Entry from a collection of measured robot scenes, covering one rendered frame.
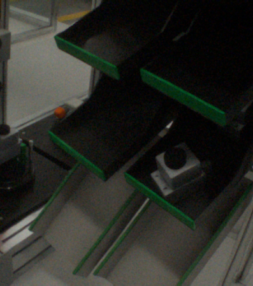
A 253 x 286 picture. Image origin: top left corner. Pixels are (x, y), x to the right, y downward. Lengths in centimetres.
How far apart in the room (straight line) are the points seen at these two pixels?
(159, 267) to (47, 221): 22
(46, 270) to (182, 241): 34
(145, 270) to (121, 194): 14
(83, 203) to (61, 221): 5
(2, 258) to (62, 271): 16
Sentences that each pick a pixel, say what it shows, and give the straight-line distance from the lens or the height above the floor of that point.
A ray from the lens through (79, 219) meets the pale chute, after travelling 82.
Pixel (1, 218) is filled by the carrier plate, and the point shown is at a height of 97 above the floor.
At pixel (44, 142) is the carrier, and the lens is 114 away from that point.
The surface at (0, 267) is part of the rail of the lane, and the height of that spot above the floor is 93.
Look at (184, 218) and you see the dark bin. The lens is 60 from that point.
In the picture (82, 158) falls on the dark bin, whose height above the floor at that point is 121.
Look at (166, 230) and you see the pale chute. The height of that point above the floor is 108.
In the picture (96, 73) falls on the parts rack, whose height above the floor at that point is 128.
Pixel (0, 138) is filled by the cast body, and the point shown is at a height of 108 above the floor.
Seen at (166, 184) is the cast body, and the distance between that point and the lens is 62.
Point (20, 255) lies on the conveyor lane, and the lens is 91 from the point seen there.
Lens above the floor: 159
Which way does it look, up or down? 32 degrees down
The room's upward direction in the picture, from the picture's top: 9 degrees clockwise
